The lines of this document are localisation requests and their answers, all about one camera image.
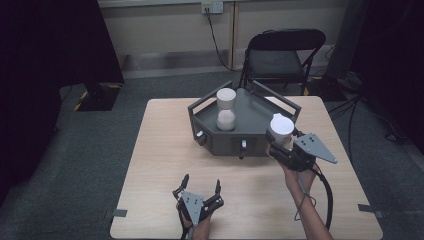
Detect black folding chair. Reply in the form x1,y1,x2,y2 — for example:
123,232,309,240
239,28,327,97

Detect black power cable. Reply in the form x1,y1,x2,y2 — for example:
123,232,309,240
204,8,242,73

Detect thick black gripper cable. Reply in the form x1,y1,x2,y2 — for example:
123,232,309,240
179,213,190,240
311,165,335,232

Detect black floor cable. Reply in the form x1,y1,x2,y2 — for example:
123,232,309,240
328,94,406,161

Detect thin grey wire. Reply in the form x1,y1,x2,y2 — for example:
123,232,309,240
293,179,317,222

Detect white wall socket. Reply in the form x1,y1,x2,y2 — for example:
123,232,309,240
200,1,224,15

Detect black base with yellow stripes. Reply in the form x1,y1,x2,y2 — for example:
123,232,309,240
304,75,348,103
73,82,123,112

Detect drawer with round silver knob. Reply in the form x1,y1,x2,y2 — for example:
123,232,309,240
193,124,213,148

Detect black curtain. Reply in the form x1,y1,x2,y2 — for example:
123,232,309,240
326,0,424,145
0,0,125,205

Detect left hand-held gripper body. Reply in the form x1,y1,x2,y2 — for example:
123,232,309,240
176,190,225,226

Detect grey hexagonal drawer stand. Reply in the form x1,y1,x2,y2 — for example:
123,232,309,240
187,79,303,158

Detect person's right hand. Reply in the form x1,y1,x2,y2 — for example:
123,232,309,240
280,164,318,197

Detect grey tape strip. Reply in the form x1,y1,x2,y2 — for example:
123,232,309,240
104,208,129,219
357,203,384,218

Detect person's left hand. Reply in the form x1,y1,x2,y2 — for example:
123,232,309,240
175,203,214,236

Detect beige wall conduit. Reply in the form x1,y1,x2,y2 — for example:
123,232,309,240
228,1,240,70

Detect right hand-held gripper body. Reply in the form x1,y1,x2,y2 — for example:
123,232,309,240
268,132,339,173

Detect drawer with silver black handle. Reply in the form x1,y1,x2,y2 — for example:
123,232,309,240
230,137,258,160

